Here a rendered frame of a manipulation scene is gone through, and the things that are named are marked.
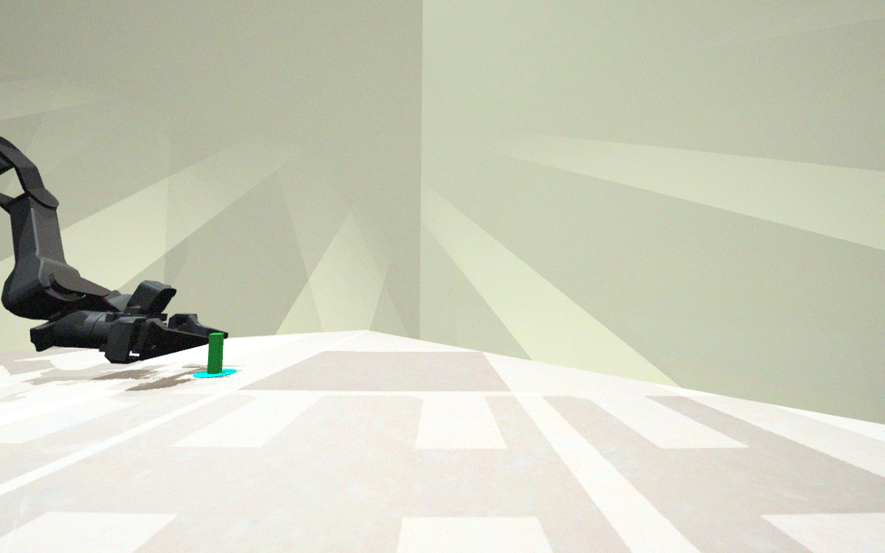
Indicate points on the cyan circle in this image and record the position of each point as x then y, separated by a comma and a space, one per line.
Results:
205, 375

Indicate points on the green rectangular block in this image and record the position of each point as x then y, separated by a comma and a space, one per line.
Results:
215, 353

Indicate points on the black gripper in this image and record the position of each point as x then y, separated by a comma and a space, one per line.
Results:
118, 336

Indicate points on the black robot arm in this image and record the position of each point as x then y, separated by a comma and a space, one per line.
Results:
42, 286

